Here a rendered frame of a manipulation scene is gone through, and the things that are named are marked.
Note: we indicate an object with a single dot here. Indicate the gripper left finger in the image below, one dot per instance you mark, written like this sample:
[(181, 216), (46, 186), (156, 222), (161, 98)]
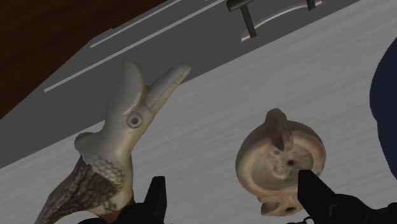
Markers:
[(156, 198)]

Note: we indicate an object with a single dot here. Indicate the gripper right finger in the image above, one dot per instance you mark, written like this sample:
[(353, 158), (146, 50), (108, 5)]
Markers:
[(322, 198)]

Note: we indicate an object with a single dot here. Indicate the tan clay oil lamp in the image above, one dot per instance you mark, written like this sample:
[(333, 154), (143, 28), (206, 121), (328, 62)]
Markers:
[(279, 161)]

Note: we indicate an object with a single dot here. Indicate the white bird head figure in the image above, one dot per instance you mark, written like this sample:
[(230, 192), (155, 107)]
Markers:
[(118, 136)]

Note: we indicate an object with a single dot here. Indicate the dark blue round object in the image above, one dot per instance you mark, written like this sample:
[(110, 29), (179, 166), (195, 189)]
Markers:
[(386, 105)]

